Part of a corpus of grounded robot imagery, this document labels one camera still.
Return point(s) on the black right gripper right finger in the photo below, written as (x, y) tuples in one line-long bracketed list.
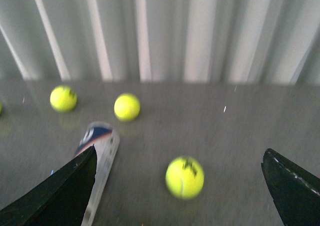
[(294, 190)]

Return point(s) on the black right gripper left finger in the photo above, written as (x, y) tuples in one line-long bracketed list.
[(61, 199)]

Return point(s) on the clear blue tennis ball can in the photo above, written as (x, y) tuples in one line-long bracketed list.
[(105, 139)]

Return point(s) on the yellow tennis ball far left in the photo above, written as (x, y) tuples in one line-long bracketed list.
[(63, 99)]

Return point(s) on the yellow tennis ball near right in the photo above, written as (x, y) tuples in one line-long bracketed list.
[(184, 177)]

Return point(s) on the yellow tennis ball middle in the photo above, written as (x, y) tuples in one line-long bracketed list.
[(127, 107)]

